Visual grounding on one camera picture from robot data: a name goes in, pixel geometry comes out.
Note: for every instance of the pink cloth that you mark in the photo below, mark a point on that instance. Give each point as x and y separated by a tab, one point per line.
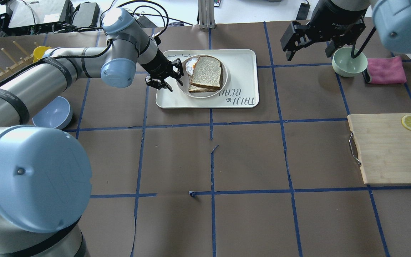
384	71

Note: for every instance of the wooden cutting board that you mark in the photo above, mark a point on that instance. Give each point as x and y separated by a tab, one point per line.
383	148

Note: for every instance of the cream round plate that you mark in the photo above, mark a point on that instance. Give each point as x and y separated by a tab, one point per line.
186	80

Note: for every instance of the black electronics box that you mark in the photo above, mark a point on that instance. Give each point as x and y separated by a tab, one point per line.
29	13

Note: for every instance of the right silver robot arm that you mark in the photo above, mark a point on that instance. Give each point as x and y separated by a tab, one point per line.
392	22

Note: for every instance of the bread slice on plate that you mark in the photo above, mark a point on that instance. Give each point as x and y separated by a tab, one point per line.
197	89

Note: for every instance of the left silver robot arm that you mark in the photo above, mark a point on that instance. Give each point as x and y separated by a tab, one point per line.
45	172

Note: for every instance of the bread slice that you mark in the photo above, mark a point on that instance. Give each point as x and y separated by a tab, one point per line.
197	89
207	73

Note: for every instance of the black power adapter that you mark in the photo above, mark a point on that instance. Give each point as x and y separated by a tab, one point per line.
303	11

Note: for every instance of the yellow cup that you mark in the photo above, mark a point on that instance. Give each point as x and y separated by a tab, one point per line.
38	53

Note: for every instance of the wooden rack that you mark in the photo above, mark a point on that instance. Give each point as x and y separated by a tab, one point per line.
15	54

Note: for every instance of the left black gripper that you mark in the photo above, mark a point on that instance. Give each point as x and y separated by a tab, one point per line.
156	64

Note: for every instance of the green bowl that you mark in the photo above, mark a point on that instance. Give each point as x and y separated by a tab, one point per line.
348	66

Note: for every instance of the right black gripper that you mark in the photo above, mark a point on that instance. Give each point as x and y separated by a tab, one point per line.
335	18

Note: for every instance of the cream bear tray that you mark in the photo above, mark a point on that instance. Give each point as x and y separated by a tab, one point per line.
241	91

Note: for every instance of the blue bowl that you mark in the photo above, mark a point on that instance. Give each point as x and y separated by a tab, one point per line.
57	114

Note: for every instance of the fried egg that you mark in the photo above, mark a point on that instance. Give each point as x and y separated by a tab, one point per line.
190	65

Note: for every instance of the aluminium frame post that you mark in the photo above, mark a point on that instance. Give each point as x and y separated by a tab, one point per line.
206	14

